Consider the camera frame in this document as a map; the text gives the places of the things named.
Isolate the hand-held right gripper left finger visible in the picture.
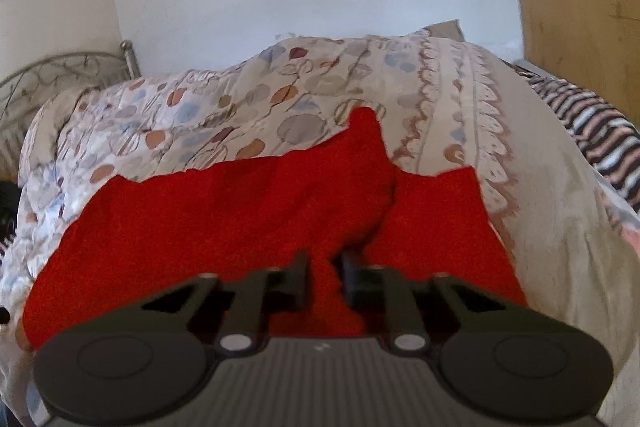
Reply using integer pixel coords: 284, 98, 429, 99
141, 249, 311, 355

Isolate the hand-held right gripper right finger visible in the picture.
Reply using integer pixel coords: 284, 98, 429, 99
340, 249, 512, 354

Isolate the red long-sleeve top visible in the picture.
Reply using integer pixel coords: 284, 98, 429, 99
22, 107, 528, 350

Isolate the pile of dark clothes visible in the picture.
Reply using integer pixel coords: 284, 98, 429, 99
0, 179, 21, 233

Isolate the patterned white comforter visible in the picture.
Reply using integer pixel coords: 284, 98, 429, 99
0, 27, 640, 427

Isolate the grey pillow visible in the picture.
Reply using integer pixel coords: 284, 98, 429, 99
422, 20, 468, 42

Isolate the metal bed headboard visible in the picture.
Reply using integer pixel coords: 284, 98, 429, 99
0, 39, 141, 178

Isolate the striped bed sheet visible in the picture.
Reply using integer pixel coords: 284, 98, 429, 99
512, 62, 640, 258

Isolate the wooden wardrobe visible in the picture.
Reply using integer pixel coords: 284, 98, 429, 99
497, 0, 640, 128

